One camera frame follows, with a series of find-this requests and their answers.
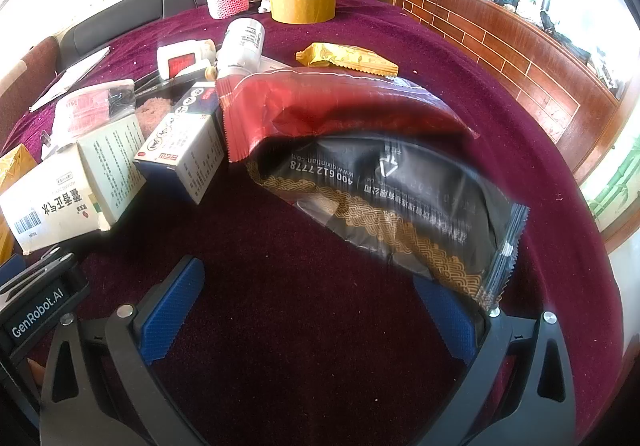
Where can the white paper sheet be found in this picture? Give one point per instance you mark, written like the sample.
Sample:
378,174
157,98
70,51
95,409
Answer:
70,80

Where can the black flashlight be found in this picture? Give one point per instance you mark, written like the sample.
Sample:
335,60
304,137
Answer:
160,86

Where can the pink fluffy brooch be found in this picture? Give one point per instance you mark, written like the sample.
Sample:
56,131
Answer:
152,118

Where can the yellow snack packet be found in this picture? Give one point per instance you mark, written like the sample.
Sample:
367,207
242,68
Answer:
345,58

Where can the yellow cardboard box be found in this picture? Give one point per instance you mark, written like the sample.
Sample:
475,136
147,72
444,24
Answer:
12,165

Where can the maroon armchair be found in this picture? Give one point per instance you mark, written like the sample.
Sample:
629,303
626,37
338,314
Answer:
30,75

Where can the wooden cabinet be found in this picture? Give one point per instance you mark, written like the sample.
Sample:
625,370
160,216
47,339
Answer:
490,40

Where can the clear plastic container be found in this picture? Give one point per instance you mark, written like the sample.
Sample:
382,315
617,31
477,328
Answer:
85,110

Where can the large white medicine box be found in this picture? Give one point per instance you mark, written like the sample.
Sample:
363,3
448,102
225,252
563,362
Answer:
55,206

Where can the red snack packet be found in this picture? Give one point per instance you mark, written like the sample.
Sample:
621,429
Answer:
300,105

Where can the brown tape roll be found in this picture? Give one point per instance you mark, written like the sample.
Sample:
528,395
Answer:
300,5

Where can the black sofa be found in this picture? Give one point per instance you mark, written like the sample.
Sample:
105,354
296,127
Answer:
125,20

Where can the person's left hand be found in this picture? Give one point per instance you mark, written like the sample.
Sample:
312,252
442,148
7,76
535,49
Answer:
36,372

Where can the white bottle green label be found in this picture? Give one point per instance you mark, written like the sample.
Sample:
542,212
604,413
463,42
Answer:
242,45

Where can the white bottle red label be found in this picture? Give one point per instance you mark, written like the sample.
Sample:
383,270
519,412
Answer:
182,58

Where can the white and blue box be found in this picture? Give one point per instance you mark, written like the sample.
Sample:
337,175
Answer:
195,160

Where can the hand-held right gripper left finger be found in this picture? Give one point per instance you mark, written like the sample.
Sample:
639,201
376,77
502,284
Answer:
172,311

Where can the maroon velvet tablecloth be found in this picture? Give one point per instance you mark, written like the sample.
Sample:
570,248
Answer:
310,326

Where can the black gold-patterned snack packet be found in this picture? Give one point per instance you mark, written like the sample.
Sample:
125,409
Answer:
400,206

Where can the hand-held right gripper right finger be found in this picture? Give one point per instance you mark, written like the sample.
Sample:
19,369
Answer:
450,321

